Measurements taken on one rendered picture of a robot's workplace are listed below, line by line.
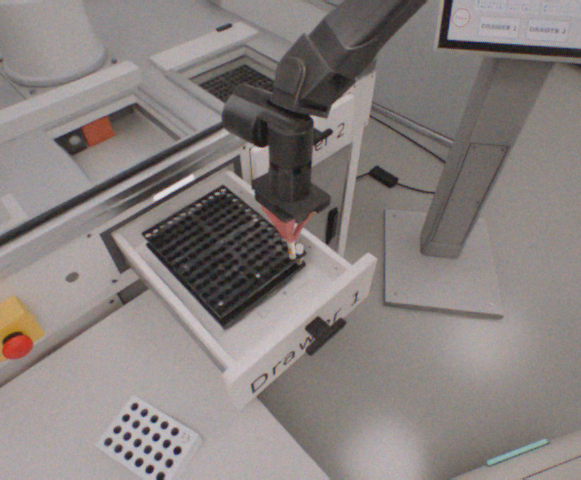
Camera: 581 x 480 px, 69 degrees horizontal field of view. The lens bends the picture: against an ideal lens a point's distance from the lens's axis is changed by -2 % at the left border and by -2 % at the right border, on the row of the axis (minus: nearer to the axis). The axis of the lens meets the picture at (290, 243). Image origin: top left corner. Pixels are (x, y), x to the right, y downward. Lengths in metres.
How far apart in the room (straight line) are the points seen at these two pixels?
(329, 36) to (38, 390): 0.69
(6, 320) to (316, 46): 0.56
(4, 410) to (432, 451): 1.19
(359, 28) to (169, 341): 0.58
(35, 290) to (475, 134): 1.23
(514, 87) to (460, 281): 0.79
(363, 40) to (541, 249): 1.75
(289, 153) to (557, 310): 1.59
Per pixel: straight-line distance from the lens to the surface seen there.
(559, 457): 1.38
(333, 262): 0.71
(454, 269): 1.86
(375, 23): 0.50
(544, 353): 1.85
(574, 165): 2.69
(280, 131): 0.52
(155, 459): 0.70
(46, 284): 0.77
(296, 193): 0.57
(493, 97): 1.40
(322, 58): 0.51
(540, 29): 1.24
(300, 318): 0.60
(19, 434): 0.83
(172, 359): 0.78
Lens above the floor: 1.45
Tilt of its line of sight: 51 degrees down
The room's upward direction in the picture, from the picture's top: straight up
